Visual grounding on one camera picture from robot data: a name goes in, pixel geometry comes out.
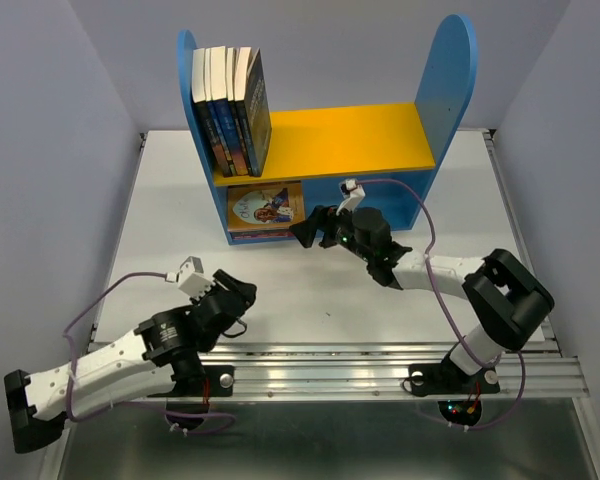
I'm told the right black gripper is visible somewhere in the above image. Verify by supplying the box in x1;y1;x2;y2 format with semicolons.
288;199;373;263

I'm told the orange Othello book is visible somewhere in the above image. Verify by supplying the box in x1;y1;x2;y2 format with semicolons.
227;182;305;232

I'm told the Nineteen Eighty-Four blue book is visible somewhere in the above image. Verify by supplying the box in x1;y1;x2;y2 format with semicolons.
246;47;272;177

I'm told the Three Days to See book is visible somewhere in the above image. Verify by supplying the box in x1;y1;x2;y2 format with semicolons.
232;47;254;176

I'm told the yellow teal paperback book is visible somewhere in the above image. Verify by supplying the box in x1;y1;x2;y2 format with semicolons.
231;230;292;240

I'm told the dark door cover book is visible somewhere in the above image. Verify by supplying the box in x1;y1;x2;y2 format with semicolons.
230;227;291;237

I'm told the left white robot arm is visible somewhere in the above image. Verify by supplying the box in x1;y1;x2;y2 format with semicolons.
4;261;257;454

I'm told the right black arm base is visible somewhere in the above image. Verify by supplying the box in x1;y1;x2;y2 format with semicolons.
400;358;501;430

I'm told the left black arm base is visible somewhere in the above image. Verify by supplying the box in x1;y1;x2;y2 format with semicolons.
164;363;236;437

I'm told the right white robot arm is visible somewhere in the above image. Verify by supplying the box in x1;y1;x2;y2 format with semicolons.
290;206;555;396

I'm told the Little Women floral book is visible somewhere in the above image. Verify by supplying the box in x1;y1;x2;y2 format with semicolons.
229;233;294;245

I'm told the middle upright blue book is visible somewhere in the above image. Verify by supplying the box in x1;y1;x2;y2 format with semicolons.
205;46;238;176

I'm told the blue and yellow bookshelf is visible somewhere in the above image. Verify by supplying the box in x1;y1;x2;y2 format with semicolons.
177;14;478;242

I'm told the upright blue orange book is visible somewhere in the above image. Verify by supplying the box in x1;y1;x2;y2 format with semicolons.
225;47;248;176

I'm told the leftmost upright dark book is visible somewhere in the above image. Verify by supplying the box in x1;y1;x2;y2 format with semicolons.
191;48;227;174

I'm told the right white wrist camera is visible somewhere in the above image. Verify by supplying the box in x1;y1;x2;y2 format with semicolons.
336;178;366;215

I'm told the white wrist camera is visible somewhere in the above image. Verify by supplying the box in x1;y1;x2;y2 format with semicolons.
165;256;214;302
336;178;366;215

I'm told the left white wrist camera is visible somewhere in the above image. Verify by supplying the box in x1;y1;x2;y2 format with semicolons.
165;256;214;302

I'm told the aluminium mounting rail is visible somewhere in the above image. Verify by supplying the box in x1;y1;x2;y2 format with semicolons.
201;341;589;403

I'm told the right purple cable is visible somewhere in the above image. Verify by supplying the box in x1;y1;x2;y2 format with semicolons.
362;178;527;432

